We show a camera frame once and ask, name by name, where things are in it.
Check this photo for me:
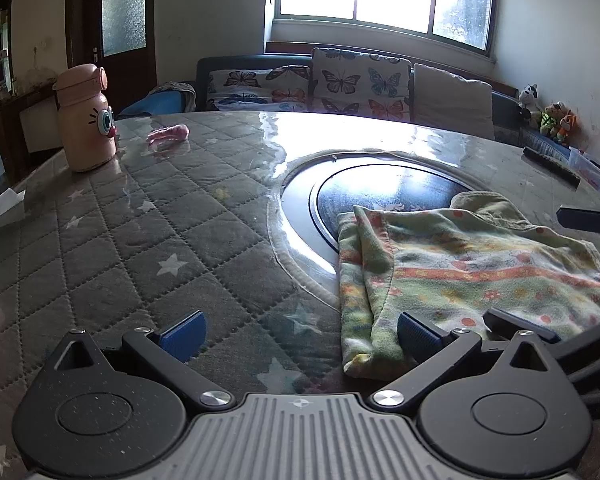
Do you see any dark blue sofa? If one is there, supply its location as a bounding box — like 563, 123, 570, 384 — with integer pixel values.
117, 52, 597, 161

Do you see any plain white cushion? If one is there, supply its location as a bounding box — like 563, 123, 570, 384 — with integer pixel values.
412, 63, 497, 141

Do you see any white paper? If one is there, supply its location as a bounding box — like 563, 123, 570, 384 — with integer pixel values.
0, 187, 27, 229

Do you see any butterfly print seat cushion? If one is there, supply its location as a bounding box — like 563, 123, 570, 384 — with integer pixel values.
207, 65, 314, 113

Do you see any blue cloth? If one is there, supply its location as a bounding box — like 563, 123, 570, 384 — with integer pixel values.
117, 91, 186, 117

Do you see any orange plush fox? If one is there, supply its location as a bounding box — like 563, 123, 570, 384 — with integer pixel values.
555, 112, 580, 146

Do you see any butterfly print back cushion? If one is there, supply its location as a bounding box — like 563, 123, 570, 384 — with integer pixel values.
311, 47, 414, 124

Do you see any clear plastic box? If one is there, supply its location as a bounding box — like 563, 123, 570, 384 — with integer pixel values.
567, 146, 600, 196

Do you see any black remote control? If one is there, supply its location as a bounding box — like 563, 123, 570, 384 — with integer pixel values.
522, 146, 583, 189

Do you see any quilted grey table cover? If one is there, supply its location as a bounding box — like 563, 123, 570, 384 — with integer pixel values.
0, 110, 600, 480

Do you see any pink cartoon bottle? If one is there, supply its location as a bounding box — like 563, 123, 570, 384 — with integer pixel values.
52, 63, 119, 174

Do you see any green floral children's shirt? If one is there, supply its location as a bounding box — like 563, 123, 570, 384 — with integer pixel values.
337, 191, 600, 378

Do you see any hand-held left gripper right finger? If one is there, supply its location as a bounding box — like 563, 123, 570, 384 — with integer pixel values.
370, 311, 548, 410

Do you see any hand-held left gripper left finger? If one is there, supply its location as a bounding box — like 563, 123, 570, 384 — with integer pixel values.
55, 310, 236, 410

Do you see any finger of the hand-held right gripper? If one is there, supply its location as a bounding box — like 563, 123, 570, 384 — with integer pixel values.
556, 203, 600, 234
482, 305, 600, 361

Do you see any dark wooden door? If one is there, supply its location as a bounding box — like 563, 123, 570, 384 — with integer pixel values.
65, 0, 159, 111

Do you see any brown plush bear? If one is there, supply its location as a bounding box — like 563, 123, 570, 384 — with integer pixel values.
539, 101, 566, 137

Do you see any small pink object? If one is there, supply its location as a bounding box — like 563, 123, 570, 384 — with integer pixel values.
146, 125, 189, 145

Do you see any black and white plush cow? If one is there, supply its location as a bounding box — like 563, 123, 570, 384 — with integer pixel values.
517, 84, 544, 129

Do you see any dark wooden side cabinet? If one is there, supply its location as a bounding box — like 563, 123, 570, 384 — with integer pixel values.
0, 82, 67, 171

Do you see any black round cooktop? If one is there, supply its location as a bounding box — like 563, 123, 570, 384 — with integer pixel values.
310, 166, 492, 277

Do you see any grey cloth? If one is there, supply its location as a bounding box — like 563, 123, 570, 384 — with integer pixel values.
150, 80, 197, 111

